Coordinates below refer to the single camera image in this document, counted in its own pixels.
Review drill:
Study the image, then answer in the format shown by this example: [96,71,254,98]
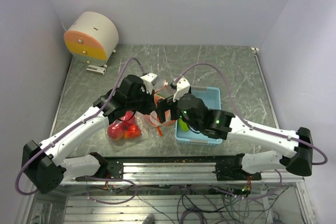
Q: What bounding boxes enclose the watermelon slice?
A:
[154,93,165,105]

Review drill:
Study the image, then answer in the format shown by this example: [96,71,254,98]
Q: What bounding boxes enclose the red apple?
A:
[107,123,125,141]
[124,124,141,139]
[119,111,135,128]

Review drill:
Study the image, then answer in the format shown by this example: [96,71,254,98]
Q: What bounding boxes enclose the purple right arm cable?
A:
[174,62,328,201]

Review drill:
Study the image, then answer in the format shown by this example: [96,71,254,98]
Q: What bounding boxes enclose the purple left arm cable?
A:
[14,57,145,196]

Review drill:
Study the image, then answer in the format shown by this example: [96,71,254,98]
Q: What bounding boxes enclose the clear zip bag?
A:
[106,118,142,145]
[142,79,176,137]

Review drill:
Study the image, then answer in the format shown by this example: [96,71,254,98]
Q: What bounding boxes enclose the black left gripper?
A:
[126,86,156,115]

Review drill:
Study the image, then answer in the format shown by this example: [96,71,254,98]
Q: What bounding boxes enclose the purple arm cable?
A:
[14,57,145,196]
[174,62,328,201]

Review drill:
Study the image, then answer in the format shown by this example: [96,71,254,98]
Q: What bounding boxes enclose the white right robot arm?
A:
[156,93,313,180]

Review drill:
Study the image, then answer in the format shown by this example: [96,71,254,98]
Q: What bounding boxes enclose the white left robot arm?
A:
[22,73,159,194]

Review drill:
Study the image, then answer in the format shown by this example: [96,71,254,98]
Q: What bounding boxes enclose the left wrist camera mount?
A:
[141,73,160,90]

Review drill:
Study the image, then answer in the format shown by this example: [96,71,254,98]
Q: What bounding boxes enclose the clear zip top bag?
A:
[142,79,176,137]

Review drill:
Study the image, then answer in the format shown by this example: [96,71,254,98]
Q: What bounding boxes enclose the blue plastic basket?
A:
[175,86,223,145]

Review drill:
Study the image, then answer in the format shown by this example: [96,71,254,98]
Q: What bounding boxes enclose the white corner clip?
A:
[251,47,260,55]

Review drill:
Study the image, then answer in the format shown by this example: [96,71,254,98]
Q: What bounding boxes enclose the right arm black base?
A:
[213,153,261,181]

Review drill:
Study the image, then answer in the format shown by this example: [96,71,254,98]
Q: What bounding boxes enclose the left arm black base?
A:
[89,152,124,179]

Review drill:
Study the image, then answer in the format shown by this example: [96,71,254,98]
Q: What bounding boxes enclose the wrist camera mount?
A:
[171,77,191,102]
[141,73,160,90]

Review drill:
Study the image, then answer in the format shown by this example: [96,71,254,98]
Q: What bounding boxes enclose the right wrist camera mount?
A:
[171,77,191,102]

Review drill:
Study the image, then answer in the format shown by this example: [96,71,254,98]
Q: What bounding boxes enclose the green fruit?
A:
[178,119,189,132]

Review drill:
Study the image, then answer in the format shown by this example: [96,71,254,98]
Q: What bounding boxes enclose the small white bracket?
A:
[86,65,106,76]

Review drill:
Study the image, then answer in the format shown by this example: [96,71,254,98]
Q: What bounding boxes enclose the aluminium rail frame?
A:
[28,162,305,185]

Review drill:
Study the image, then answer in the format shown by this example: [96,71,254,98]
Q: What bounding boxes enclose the round beige drawer box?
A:
[64,11,119,67]

